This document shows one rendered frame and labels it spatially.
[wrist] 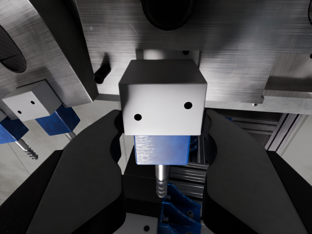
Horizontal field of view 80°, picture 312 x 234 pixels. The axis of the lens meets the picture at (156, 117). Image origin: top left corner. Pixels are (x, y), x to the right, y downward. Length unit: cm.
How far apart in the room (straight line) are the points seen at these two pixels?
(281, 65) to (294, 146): 144
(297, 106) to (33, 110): 35
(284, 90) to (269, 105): 10
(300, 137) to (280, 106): 128
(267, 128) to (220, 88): 97
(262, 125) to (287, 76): 91
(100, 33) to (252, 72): 13
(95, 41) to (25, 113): 15
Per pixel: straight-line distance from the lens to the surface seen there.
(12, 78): 30
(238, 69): 17
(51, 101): 27
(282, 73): 21
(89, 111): 150
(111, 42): 17
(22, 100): 27
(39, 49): 25
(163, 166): 17
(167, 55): 19
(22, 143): 39
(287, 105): 32
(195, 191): 52
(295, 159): 174
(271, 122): 112
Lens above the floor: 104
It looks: 51 degrees down
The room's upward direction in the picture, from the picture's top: 165 degrees counter-clockwise
